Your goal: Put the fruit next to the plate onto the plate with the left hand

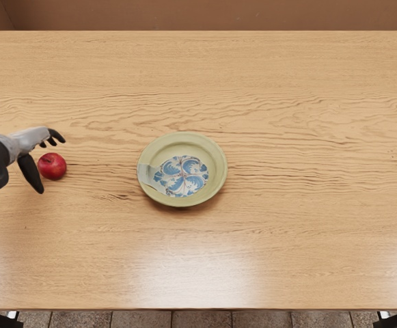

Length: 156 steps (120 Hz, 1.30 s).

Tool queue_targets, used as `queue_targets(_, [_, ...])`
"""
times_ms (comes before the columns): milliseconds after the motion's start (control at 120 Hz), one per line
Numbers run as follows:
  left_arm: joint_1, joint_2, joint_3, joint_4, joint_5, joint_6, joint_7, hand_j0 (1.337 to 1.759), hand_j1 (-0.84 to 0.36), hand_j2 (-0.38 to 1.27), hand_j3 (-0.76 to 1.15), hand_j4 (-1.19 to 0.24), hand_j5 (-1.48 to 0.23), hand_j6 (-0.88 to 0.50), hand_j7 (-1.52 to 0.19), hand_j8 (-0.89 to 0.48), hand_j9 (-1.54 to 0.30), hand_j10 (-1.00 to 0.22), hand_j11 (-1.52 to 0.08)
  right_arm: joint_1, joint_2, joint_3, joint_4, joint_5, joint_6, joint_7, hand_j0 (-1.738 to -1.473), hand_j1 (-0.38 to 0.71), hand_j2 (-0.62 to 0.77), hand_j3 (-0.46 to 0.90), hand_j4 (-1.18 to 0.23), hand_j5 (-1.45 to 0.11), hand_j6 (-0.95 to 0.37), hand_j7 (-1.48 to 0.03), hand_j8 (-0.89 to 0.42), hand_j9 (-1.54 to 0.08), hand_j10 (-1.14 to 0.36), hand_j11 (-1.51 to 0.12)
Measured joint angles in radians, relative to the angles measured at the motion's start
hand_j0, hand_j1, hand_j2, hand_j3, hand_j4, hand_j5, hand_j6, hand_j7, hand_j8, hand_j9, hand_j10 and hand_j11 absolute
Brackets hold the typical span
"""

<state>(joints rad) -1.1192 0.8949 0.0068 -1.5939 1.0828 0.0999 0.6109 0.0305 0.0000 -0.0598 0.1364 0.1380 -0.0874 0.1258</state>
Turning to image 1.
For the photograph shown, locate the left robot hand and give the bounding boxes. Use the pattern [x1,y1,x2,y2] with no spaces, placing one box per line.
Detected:
[0,126,66,195]

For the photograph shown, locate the green plate with blue pattern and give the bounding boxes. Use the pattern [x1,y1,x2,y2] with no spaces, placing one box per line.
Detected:
[137,131,228,208]

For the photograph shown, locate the red apple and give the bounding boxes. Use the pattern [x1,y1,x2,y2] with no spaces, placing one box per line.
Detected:
[37,152,68,181]

